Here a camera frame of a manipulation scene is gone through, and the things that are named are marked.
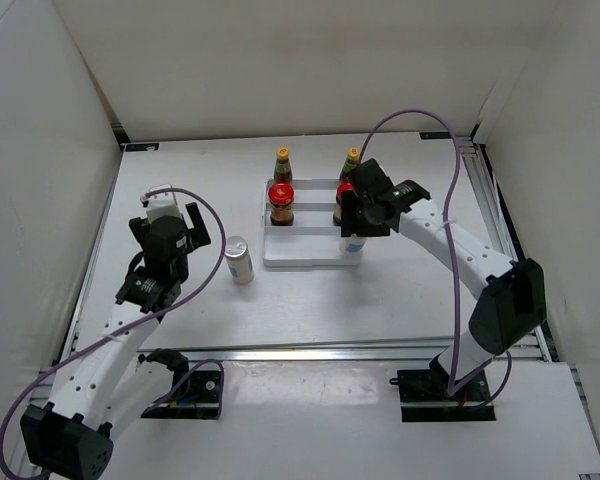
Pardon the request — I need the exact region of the aluminium rail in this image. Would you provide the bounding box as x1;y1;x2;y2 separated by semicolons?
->
454;134;551;361
59;335;546;367

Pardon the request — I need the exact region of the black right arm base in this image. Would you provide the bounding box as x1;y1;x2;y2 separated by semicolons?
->
389;370;496;423

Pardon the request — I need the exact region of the black corner bracket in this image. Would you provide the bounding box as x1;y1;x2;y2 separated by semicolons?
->
124;143;160;152
419;131;451;140

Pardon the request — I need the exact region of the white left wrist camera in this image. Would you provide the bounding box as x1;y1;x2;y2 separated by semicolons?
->
140;184;182;225

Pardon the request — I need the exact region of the left black corner bracket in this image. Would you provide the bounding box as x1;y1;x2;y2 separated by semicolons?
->
124;143;160;152

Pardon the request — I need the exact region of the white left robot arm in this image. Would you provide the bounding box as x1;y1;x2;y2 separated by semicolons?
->
20;193;211;479

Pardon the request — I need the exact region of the aluminium right rail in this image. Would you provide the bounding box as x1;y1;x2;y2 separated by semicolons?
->
454;134;551;361

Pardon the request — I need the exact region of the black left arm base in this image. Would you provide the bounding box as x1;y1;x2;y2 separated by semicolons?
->
141;360;225;420

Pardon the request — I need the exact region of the aluminium front rail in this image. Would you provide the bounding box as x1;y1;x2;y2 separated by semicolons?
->
59;335;546;367

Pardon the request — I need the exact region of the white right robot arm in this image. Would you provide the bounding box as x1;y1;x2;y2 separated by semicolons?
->
339;187;547;400

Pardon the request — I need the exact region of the red-lid sauce jar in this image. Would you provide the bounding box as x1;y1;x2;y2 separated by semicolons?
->
268;183;295;226
333;182;353;226

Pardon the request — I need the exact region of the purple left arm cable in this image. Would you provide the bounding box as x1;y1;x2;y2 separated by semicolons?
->
0;187;227;480

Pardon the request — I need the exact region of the white shaker bottle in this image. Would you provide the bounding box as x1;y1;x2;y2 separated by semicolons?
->
224;236;254;285
339;235;367;260

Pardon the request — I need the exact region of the white tiered organizer tray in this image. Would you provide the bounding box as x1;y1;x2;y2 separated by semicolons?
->
262;179;363;269

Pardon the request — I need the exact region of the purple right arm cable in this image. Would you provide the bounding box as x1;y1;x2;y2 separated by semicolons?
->
359;107;513;407

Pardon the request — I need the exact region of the tall sauce bottle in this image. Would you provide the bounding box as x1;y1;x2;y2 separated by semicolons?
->
273;147;293;184
339;147;360;183

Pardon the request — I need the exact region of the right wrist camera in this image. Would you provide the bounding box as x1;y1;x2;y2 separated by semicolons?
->
348;159;393;198

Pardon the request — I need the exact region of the right black corner bracket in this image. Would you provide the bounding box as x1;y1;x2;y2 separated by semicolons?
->
419;131;451;140

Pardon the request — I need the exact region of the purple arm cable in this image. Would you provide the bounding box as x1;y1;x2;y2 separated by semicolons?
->
359;107;513;407
0;187;227;480

